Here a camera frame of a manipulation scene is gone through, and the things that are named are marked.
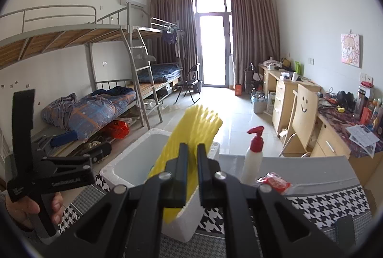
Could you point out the large metal bunk bed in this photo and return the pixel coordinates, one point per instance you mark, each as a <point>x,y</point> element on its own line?
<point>59,39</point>

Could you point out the small metal bunk bed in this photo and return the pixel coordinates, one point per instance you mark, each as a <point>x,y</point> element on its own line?
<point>149,29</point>

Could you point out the blue flat box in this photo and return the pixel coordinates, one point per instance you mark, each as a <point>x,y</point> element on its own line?
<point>64,138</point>

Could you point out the orange bag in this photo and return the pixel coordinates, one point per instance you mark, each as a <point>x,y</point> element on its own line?
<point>238,90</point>

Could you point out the black smartphone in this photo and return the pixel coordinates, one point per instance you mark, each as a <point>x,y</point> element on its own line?
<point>345,231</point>

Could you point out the houndstooth table cloth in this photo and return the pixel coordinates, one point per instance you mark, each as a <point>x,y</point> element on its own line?
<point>314,204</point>

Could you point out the green paper bag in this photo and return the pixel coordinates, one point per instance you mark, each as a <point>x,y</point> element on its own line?
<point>298,66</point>

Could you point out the black headphones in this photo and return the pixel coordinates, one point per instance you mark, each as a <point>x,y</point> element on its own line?
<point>344,98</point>

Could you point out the row of toiletry bottles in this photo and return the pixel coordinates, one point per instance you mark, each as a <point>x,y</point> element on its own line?
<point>371,114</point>

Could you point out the red plastic bag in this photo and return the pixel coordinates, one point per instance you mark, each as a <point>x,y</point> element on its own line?
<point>118,129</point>

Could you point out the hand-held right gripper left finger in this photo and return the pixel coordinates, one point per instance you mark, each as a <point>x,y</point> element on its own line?
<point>182,177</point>

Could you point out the red snack packet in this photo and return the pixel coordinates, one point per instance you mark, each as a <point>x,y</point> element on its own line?
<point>275,181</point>

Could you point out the glass balcony door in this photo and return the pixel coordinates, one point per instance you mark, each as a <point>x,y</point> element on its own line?
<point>212,51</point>

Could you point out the white spray bottle red top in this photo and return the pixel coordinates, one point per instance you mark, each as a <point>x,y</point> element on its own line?
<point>251,162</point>

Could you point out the metal bed ladder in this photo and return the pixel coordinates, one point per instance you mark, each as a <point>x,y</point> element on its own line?
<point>143,68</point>

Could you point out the white double wall socket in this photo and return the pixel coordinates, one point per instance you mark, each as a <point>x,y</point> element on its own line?
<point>363,77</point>

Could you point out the wooden chair with smiley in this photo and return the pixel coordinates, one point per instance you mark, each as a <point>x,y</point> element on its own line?
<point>305,114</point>

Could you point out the dark hanging clothes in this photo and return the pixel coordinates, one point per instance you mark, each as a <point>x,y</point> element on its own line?
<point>169,36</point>

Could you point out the blue plaid quilt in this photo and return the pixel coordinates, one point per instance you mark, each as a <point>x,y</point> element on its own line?
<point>83,108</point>

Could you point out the cartoon wall picture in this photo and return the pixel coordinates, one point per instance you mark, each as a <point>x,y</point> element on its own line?
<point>351,50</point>

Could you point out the person's left hand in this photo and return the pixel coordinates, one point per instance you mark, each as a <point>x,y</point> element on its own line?
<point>24,211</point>

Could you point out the light wooden desk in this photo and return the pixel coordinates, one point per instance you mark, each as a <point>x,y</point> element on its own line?
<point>282,105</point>

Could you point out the white foam box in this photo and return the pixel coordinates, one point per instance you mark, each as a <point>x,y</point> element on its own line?
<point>131,162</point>

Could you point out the printed paper sheets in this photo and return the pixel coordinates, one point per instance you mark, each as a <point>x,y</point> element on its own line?
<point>363,135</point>

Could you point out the wooden desk with dark cover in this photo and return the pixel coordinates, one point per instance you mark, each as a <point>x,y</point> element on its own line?
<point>332,141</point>

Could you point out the brown curtain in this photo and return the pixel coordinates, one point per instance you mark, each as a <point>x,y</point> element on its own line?
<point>170,3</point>
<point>254,36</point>

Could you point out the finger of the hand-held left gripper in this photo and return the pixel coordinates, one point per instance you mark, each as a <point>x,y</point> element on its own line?
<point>98,151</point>

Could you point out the dark blue checked bedding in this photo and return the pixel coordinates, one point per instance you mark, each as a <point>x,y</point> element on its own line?
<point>161,71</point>

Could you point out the black folding chair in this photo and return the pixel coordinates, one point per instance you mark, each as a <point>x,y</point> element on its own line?
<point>193,71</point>

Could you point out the grey trash bin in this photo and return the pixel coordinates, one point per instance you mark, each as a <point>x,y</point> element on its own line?
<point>258,107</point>

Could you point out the grey cloth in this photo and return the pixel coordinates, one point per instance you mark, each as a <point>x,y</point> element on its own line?
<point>145,56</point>

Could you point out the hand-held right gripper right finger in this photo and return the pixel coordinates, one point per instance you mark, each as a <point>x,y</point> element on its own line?
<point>205,177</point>

